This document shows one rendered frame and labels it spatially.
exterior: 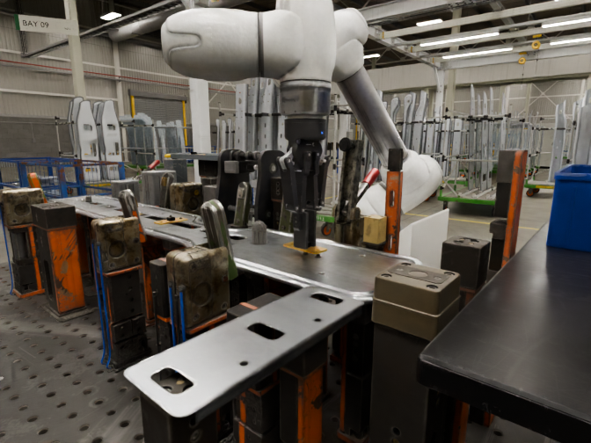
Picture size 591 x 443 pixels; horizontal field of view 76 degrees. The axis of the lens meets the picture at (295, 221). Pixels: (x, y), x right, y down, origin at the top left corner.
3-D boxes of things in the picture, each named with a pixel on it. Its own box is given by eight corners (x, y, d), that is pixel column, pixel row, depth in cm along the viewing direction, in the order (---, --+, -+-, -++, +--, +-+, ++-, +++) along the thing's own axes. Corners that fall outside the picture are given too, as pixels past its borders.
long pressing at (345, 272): (34, 203, 138) (33, 199, 138) (98, 197, 155) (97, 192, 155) (367, 310, 51) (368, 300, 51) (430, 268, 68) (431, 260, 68)
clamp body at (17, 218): (5, 294, 130) (-12, 189, 122) (54, 282, 141) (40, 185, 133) (14, 303, 123) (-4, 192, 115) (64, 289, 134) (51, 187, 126)
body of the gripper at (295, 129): (303, 119, 73) (303, 168, 75) (273, 117, 67) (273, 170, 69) (336, 118, 68) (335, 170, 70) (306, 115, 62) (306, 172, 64)
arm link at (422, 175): (389, 205, 160) (434, 174, 157) (407, 222, 146) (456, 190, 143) (288, 38, 121) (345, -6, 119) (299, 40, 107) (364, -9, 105)
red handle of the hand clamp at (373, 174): (334, 209, 82) (367, 166, 90) (338, 216, 84) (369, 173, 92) (351, 212, 80) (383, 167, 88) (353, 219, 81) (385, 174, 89)
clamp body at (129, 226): (94, 361, 90) (76, 219, 83) (142, 341, 99) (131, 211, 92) (112, 376, 84) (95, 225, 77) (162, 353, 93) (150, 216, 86)
